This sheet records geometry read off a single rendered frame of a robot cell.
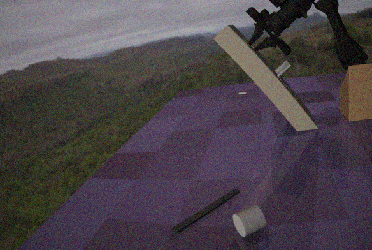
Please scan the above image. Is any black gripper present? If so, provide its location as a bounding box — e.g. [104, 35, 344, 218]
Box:
[246, 7, 291, 56]

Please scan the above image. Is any dark grey flat bar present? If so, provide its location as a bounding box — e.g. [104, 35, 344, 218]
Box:
[171, 188, 240, 233]

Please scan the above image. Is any grey cylinder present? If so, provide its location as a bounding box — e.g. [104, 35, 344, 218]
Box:
[232, 205, 266, 237]

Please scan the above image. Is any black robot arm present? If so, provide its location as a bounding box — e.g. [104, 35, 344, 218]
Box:
[260, 0, 368, 70]

